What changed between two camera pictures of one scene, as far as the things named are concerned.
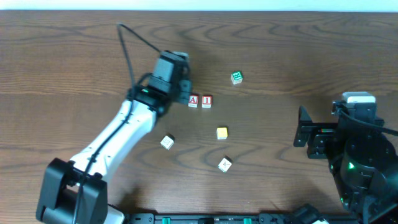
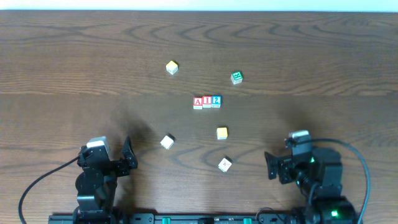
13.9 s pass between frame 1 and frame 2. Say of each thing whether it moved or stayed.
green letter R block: stayed
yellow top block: stayed
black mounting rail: stayed
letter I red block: stayed
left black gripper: moved
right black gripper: moved
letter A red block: moved
